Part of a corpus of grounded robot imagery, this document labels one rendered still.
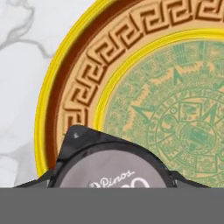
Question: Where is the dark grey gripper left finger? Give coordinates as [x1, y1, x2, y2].
[12, 169, 57, 189]

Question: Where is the yellow rimmed patterned plate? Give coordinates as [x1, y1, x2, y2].
[34, 0, 224, 189]

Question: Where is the black lidded yogurt container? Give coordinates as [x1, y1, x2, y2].
[47, 124, 179, 189]

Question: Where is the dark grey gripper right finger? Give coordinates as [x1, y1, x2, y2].
[170, 170, 212, 189]

